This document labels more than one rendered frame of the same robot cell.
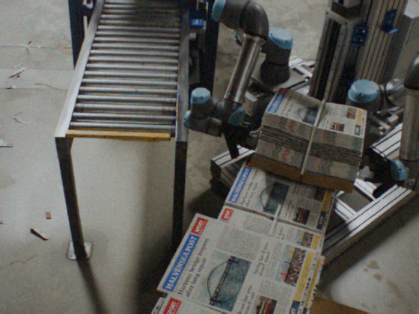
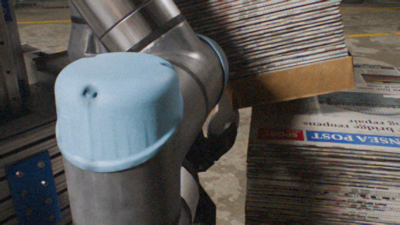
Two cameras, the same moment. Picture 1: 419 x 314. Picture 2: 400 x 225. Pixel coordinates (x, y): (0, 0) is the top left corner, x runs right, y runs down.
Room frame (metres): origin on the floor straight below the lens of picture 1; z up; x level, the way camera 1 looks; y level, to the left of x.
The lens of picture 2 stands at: (1.69, 0.29, 1.07)
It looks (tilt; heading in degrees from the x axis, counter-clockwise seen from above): 25 degrees down; 264
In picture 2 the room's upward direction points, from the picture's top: straight up
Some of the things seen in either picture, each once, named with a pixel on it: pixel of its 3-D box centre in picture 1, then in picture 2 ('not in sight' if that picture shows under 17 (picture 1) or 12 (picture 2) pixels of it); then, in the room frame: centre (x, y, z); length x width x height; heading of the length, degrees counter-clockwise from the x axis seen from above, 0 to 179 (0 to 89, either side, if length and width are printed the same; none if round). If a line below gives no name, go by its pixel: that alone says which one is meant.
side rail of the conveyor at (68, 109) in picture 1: (85, 60); not in sight; (2.25, 0.70, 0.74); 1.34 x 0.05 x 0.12; 6
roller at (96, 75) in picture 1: (130, 77); not in sight; (2.09, 0.43, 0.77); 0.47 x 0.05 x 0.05; 96
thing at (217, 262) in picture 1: (242, 271); not in sight; (0.84, -0.11, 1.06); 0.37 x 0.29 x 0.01; 74
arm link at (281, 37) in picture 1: (278, 44); not in sight; (2.18, -0.25, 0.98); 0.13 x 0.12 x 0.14; 68
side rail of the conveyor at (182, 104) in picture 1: (183, 64); not in sight; (2.30, 0.20, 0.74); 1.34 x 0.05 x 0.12; 6
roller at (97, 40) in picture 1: (136, 43); not in sight; (2.41, 0.46, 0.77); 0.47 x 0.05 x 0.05; 96
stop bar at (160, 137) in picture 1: (117, 135); not in sight; (1.62, 0.39, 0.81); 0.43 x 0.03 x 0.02; 96
